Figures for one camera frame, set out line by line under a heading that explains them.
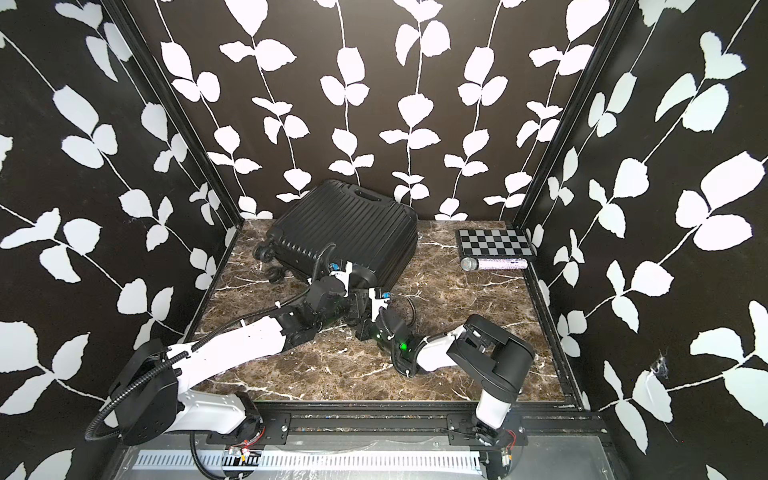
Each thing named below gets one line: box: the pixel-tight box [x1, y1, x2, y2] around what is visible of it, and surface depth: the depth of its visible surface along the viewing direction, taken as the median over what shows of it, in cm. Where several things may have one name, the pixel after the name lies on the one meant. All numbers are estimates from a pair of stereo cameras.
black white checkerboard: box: [456, 228, 536, 257], surface depth 113 cm
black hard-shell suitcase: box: [253, 180, 419, 287], surface depth 92 cm
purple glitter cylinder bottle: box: [460, 256, 529, 272], surface depth 106 cm
